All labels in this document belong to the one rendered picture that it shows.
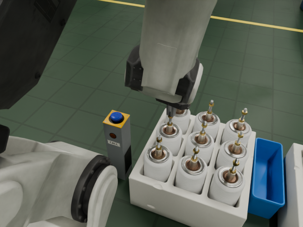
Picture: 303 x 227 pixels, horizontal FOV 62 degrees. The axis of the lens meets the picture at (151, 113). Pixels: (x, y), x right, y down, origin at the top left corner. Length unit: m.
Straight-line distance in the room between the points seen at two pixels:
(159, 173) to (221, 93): 0.84
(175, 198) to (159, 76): 0.57
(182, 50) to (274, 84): 1.45
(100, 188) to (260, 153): 0.86
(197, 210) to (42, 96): 1.07
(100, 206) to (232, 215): 0.46
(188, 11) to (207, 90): 1.27
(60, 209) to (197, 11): 0.39
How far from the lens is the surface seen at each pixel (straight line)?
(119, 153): 0.95
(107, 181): 0.53
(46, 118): 1.42
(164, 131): 0.91
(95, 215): 0.55
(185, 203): 0.88
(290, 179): 1.07
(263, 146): 1.20
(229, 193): 0.83
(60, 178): 0.45
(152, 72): 0.37
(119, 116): 0.86
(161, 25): 0.33
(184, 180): 0.83
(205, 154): 0.90
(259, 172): 1.21
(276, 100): 1.64
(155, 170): 0.84
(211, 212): 0.88
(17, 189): 0.32
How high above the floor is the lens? 0.91
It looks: 42 degrees down
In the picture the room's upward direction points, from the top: 2 degrees clockwise
